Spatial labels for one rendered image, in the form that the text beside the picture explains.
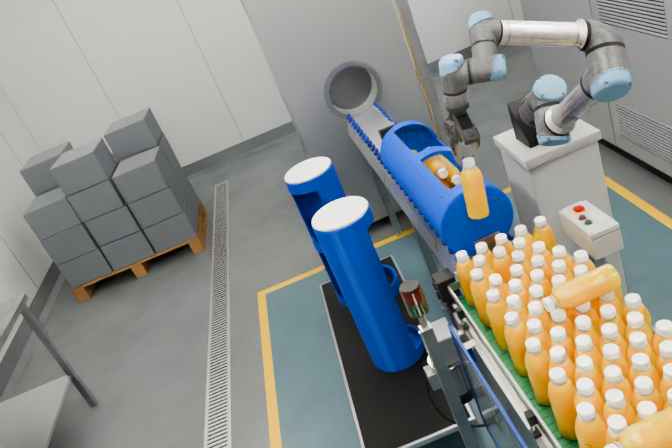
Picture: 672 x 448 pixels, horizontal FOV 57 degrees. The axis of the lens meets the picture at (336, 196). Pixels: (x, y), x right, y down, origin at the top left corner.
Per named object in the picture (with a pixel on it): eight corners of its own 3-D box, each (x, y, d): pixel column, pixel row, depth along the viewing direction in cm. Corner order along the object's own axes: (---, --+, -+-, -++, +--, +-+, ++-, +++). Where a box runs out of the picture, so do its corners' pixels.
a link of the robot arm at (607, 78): (558, 114, 240) (633, 41, 188) (563, 150, 236) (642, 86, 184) (528, 114, 239) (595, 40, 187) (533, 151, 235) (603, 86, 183)
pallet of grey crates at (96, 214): (207, 212, 622) (150, 106, 572) (204, 250, 550) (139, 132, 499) (97, 258, 623) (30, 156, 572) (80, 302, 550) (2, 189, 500)
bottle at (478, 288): (486, 311, 213) (472, 268, 205) (505, 314, 208) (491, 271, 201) (477, 325, 209) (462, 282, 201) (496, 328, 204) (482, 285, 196)
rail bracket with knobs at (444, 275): (460, 286, 231) (452, 264, 226) (467, 296, 224) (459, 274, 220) (435, 297, 230) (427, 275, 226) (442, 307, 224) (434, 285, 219)
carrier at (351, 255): (395, 381, 307) (436, 346, 318) (333, 238, 270) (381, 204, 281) (362, 358, 330) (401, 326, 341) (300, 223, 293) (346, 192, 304)
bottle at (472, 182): (483, 220, 206) (474, 170, 198) (464, 218, 210) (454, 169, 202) (492, 209, 210) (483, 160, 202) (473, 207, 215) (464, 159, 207)
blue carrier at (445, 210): (439, 165, 314) (429, 112, 302) (518, 243, 235) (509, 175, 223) (386, 182, 312) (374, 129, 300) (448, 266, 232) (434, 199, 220)
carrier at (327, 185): (343, 281, 400) (334, 310, 376) (291, 164, 363) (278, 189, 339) (385, 273, 390) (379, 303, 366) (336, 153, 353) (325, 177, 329)
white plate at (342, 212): (332, 235, 270) (333, 237, 271) (379, 202, 281) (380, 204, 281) (300, 221, 293) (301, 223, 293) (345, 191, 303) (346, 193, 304)
